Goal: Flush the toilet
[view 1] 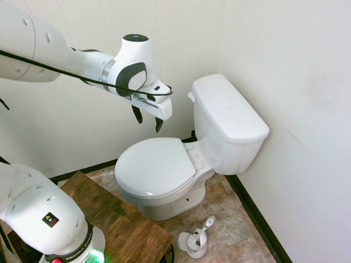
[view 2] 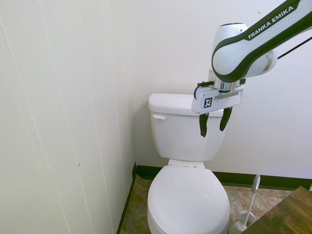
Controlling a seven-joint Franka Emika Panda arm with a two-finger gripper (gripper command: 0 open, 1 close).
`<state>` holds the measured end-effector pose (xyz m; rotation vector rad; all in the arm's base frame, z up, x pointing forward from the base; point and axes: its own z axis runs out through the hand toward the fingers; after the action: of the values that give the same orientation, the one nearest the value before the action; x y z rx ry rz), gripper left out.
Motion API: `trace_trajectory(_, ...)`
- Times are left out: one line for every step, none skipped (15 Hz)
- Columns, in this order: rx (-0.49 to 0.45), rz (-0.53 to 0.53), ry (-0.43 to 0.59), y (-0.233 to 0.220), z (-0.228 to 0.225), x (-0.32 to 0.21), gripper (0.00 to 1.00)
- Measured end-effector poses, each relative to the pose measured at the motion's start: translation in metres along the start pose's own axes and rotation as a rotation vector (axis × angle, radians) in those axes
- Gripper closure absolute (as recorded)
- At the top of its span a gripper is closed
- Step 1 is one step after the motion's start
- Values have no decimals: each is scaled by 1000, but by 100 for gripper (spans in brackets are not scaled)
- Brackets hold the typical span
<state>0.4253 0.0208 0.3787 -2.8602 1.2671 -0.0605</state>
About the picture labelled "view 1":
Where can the white toilet bowl base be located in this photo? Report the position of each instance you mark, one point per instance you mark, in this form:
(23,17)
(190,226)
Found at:
(175,200)

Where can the white toilet brush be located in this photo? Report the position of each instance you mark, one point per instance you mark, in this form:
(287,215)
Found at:
(198,235)

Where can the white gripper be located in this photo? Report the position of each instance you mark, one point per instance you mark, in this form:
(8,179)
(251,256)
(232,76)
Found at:
(153,101)

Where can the white toilet brush holder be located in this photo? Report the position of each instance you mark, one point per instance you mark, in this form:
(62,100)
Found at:
(192,245)

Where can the black baseboard trim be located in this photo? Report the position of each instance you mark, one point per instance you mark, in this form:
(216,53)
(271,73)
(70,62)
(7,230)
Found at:
(255,213)

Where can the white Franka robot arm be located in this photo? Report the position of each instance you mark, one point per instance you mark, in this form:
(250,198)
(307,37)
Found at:
(41,57)

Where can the white toilet tank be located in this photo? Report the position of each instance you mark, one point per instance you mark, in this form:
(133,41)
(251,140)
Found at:
(219,142)

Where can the white toilet tank lid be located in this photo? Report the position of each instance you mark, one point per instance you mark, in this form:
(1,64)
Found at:
(227,109)

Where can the white flush lever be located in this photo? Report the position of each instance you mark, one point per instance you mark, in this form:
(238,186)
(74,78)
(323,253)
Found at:
(191,96)

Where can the white toilet seat lid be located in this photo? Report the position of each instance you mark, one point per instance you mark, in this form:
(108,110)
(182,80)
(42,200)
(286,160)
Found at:
(155,167)

